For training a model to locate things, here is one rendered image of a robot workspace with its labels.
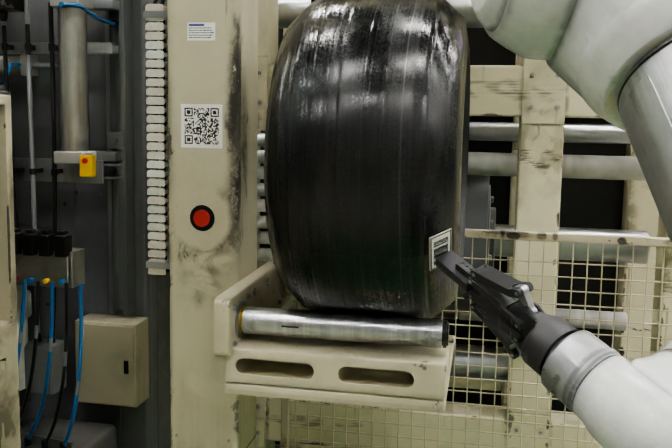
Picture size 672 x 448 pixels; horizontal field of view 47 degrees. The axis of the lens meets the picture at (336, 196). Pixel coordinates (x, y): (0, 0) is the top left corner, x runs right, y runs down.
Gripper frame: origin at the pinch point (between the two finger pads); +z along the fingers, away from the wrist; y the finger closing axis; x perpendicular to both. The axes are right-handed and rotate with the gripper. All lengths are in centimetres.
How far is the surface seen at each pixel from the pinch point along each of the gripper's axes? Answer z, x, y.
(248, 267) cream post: 38.2, -17.4, 16.8
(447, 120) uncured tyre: 9.7, 5.8, -18.3
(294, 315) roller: 19.6, -17.9, 13.9
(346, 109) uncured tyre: 18.1, -5.7, -20.8
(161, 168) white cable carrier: 51, -25, -2
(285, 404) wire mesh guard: 47, -12, 68
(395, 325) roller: 8.1, -6.0, 14.1
